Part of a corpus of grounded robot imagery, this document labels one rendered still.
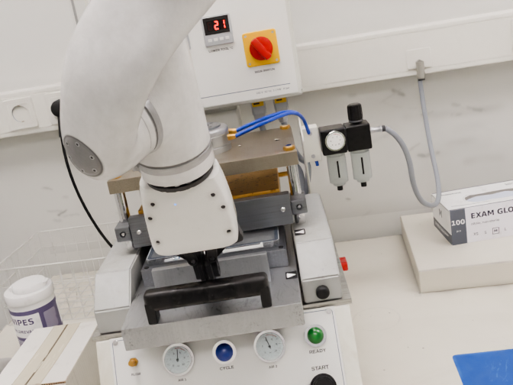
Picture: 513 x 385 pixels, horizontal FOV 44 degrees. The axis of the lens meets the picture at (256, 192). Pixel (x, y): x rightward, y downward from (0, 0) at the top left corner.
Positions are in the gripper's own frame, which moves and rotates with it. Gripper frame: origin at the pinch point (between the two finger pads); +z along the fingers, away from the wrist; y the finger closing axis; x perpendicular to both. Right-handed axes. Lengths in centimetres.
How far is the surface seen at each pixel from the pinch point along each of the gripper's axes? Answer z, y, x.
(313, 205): 8.2, 14.9, 19.5
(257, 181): 1.8, 7.1, 19.2
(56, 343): 22.8, -29.9, 12.4
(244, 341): 10.7, 2.8, -3.2
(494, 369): 27.3, 36.9, -1.0
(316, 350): 12.4, 11.8, -4.9
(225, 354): 10.7, 0.2, -4.8
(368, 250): 44, 27, 46
